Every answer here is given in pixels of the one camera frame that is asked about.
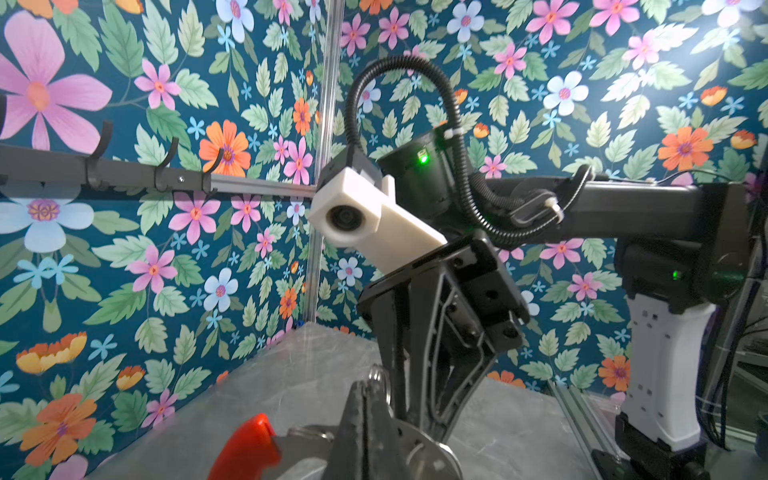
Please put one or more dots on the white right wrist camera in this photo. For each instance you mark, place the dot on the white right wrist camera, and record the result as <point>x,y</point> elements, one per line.
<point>352,212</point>

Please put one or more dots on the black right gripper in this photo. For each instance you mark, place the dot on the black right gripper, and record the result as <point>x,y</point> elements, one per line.
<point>438,320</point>

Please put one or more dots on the aluminium horizontal back bar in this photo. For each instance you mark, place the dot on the aluminium horizontal back bar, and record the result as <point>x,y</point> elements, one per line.
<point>238,185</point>

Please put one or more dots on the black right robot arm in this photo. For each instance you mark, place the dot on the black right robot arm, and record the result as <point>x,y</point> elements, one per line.
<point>681,252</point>

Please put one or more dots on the aluminium corner post right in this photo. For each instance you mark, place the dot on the aluminium corner post right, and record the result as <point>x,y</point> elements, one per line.
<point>332,55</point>

